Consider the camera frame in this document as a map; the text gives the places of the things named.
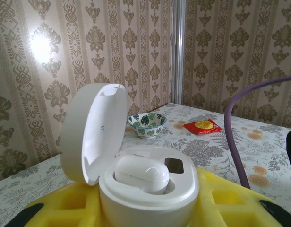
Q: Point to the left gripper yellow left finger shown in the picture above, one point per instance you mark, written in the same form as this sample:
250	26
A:
65	208

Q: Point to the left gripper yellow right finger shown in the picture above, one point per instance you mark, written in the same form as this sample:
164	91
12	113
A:
230	203

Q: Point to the white round earbud case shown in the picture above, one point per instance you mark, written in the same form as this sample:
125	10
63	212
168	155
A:
148	205

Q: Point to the white round earbud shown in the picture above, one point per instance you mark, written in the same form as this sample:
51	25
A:
140	172

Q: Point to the red snack packet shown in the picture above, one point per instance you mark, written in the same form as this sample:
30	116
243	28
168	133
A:
202	127

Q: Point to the leaf pattern bowl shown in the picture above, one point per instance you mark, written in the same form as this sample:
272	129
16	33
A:
148	128

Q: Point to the aluminium frame post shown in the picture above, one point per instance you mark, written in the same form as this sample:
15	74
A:
179	47

